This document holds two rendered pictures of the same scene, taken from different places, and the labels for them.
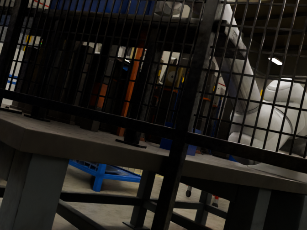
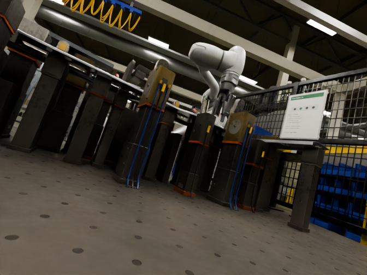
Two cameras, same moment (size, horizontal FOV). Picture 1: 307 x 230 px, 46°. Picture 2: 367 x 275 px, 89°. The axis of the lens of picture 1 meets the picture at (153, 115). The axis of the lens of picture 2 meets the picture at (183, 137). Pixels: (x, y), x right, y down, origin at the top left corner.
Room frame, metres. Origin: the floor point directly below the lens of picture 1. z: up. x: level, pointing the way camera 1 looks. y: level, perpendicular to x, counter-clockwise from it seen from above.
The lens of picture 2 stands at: (2.44, 0.55, 0.79)
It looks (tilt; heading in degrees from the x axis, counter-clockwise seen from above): 8 degrees up; 211
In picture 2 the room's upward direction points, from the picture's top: 17 degrees clockwise
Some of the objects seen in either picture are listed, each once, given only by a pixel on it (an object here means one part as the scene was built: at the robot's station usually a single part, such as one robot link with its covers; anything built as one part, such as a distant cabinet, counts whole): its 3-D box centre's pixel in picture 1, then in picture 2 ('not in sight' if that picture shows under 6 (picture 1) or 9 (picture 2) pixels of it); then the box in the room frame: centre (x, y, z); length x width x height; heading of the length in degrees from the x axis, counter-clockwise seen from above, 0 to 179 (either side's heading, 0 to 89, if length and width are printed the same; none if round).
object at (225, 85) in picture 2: not in sight; (225, 94); (1.59, 0.20, 1.20); 0.08 x 0.07 x 0.09; 61
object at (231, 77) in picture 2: not in sight; (229, 81); (1.59, 0.20, 1.28); 0.09 x 0.09 x 0.06
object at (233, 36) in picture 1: (98, 29); (241, 149); (1.11, 0.23, 1.01); 0.90 x 0.22 x 0.03; 61
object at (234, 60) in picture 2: not in sight; (232, 61); (1.60, 0.19, 1.38); 0.13 x 0.11 x 0.16; 125
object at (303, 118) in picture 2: not in sight; (302, 115); (1.15, 0.55, 1.30); 0.23 x 0.02 x 0.31; 61
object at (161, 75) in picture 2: not in sight; (146, 125); (2.03, 0.17, 0.87); 0.12 x 0.07 x 0.35; 61
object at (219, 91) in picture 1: (209, 120); (16, 81); (2.20, -0.34, 0.90); 0.13 x 0.08 x 0.41; 61
